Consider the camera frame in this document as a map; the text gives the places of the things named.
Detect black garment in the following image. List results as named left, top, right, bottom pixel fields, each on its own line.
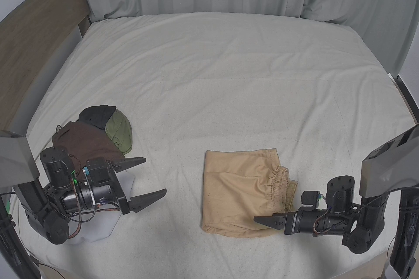
left=79, top=104, right=117, bottom=131

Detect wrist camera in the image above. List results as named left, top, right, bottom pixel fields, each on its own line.
left=301, top=190, right=321, bottom=210
left=83, top=157, right=110, bottom=187

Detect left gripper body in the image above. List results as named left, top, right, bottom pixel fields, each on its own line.
left=62, top=161, right=130, bottom=215

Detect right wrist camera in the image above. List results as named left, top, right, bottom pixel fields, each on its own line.
left=301, top=190, right=321, bottom=210

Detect bed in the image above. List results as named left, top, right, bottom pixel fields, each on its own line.
left=0, top=0, right=419, bottom=279

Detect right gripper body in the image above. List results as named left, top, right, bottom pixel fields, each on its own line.
left=284, top=210, right=329, bottom=236

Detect white garment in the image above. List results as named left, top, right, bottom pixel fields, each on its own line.
left=67, top=170, right=137, bottom=245

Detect green garment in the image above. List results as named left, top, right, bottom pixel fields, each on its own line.
left=105, top=109, right=133, bottom=155

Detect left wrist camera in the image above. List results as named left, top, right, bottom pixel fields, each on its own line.
left=83, top=157, right=110, bottom=187

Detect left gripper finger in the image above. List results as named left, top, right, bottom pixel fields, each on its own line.
left=112, top=157, right=147, bottom=174
left=128, top=188, right=168, bottom=214

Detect brown garment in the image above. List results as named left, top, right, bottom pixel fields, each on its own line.
left=52, top=121, right=125, bottom=174

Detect beige shorts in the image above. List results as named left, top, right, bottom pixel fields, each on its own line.
left=201, top=148, right=298, bottom=238

